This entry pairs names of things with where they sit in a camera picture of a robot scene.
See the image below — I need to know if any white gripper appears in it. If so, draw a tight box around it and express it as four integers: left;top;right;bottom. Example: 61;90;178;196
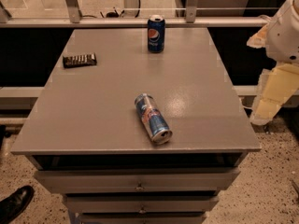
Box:
247;0;299;125

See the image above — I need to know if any Red Bull can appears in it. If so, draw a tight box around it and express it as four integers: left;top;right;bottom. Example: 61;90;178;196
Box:
135;93;172;145

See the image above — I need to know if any blue Pepsi can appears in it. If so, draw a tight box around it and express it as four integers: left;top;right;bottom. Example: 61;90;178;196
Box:
148;15;165;53

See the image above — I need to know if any dark snack bar wrapper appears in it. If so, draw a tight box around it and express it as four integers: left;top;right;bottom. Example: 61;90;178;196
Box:
63;53;97;68

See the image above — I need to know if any grey drawer cabinet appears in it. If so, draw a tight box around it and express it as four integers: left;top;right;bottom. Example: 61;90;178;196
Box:
12;28;260;224

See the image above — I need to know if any black leather shoe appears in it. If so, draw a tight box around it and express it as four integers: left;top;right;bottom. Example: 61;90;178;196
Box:
0;186;35;224

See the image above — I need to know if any metal railing frame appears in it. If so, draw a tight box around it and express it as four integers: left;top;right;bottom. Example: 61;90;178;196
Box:
0;0;270;28

